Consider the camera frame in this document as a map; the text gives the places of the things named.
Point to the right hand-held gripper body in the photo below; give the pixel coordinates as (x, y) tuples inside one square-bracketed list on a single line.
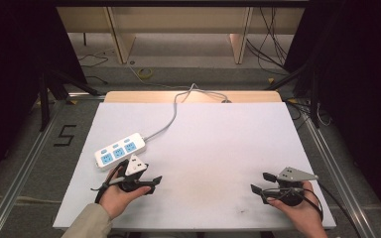
[(294, 174)]

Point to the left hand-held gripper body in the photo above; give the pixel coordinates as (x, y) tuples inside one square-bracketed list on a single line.
[(135, 165)]

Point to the person's right hand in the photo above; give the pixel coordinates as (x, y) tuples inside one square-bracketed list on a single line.
[(306, 211)]

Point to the person's left hand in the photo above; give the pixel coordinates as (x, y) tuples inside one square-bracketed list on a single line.
[(114, 198)]

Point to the white power strip blue sockets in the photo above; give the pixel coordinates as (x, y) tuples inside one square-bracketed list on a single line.
[(120, 151)]

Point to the white foam board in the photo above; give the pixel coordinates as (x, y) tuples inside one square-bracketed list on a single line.
[(211, 158)]

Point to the wooden table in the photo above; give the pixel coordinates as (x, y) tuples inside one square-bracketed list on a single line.
[(139, 96)]

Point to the black metal stand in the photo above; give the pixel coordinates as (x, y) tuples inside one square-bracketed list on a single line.
[(46, 99), (314, 99)]

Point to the yellow tape roll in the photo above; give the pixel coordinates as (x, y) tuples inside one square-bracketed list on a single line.
[(145, 73)]

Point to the black curtain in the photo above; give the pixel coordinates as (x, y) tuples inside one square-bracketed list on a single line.
[(360, 82), (10, 82)]

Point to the light wooden shelf unit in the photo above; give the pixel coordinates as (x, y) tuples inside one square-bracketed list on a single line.
[(178, 20)]

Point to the aluminium floor rail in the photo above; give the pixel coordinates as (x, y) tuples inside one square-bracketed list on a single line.
[(340, 178), (23, 172)]

